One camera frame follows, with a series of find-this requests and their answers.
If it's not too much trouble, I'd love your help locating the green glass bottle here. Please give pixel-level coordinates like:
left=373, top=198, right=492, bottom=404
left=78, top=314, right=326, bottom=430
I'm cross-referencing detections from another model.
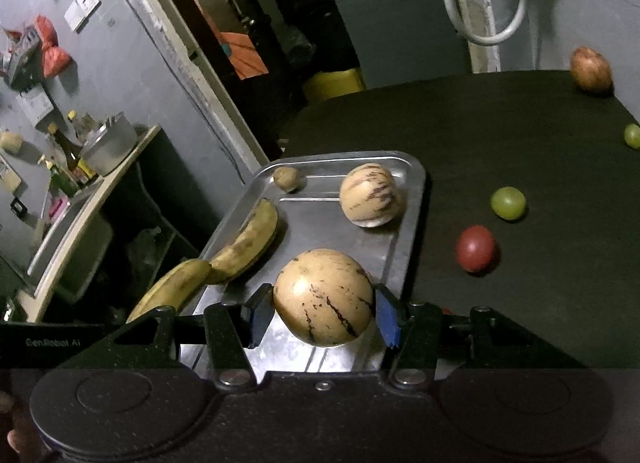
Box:
left=44, top=157, right=78, bottom=198

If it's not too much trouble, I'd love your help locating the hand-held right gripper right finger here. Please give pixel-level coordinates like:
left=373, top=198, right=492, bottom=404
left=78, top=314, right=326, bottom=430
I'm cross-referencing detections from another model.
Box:
left=375, top=283, right=588, bottom=391

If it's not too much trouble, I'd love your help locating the grey cabinet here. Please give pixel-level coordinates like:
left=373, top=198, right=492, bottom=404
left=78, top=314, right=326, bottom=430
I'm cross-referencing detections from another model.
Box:
left=332, top=0, right=473, bottom=89

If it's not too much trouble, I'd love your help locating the yellow jerrycan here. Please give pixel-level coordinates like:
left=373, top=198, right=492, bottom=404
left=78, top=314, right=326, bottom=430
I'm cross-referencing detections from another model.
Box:
left=302, top=68, right=368, bottom=104

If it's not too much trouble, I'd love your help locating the red mesh bag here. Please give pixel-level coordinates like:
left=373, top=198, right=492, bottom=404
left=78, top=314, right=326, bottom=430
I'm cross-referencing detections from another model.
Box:
left=35, top=14, right=73, bottom=78

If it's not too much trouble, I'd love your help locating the white paper sheet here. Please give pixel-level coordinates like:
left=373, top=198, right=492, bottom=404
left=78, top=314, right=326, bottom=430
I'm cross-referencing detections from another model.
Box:
left=15, top=86, right=55, bottom=124

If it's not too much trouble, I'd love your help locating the metal tray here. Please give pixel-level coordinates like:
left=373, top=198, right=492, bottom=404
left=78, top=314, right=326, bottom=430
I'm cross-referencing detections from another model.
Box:
left=177, top=150, right=427, bottom=375

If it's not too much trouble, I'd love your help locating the small red round fruit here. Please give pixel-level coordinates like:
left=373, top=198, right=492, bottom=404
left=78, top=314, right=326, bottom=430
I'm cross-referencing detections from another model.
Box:
left=456, top=224, right=498, bottom=274

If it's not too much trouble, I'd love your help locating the small brown round fruit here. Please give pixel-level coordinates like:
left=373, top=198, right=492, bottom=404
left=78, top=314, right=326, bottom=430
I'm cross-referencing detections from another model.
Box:
left=272, top=166, right=301, bottom=192

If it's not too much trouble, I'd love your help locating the orange striped board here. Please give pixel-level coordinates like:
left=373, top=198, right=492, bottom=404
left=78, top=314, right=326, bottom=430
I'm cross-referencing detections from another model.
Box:
left=217, top=30, right=271, bottom=80

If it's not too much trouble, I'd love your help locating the metal cooking pot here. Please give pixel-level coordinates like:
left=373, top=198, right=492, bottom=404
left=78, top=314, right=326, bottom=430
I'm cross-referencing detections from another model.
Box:
left=80, top=113, right=138, bottom=176

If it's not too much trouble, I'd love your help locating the clear bottle yellow cap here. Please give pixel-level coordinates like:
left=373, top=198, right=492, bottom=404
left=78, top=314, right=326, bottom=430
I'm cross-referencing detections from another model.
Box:
left=66, top=110, right=98, bottom=144

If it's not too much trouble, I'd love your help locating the wire wall rack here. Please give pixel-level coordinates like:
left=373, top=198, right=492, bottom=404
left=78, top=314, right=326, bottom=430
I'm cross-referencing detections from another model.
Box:
left=2, top=26, right=43, bottom=89

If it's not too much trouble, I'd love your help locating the red apple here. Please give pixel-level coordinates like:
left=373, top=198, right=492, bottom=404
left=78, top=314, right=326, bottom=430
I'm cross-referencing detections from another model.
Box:
left=570, top=46, right=613, bottom=93

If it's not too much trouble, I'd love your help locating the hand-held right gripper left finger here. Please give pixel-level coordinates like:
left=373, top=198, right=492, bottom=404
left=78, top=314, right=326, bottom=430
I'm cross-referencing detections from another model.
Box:
left=65, top=283, right=275, bottom=391

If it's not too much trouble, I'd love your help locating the brown spotted banana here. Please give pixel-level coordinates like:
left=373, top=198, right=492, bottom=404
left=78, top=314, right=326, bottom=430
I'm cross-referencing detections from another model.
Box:
left=206, top=197, right=280, bottom=285

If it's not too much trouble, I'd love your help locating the steel sink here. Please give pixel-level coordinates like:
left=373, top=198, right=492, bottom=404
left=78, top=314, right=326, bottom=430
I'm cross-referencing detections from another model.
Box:
left=27, top=188, right=108, bottom=276

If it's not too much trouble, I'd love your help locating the long yellow-green banana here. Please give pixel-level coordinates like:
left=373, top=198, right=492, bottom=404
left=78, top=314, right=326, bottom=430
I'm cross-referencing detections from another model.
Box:
left=125, top=258, right=213, bottom=325

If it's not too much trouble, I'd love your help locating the brown sauce bottle yellow label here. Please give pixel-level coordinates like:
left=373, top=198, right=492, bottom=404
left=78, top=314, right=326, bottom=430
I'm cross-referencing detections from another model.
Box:
left=47, top=123, right=88, bottom=184

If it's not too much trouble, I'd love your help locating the striped pepino melon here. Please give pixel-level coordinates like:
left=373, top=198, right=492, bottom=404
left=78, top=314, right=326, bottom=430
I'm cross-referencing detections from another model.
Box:
left=272, top=248, right=376, bottom=346
left=339, top=163, right=405, bottom=229

